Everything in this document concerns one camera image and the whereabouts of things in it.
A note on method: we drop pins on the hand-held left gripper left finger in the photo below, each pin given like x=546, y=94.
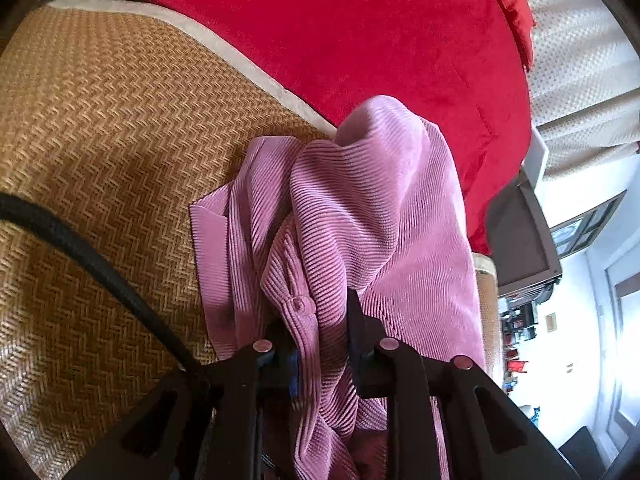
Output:
x=294, y=375

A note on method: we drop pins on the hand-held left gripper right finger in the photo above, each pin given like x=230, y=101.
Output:
x=357, y=360

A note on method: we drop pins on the shelf with small items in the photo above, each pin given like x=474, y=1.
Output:
x=522, y=330

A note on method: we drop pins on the brown wooden cabinet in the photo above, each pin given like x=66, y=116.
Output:
x=520, y=240

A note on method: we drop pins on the black chair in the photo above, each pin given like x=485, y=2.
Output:
x=582, y=452

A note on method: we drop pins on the framed picture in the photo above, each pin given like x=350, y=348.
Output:
x=585, y=225

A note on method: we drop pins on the white door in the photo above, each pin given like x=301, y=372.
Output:
x=622, y=340

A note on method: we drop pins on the woven straw bed mat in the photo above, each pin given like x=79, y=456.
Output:
x=100, y=135

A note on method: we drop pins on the red blanket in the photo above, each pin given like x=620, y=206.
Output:
x=350, y=35

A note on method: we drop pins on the beige curtain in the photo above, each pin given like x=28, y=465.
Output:
x=575, y=60

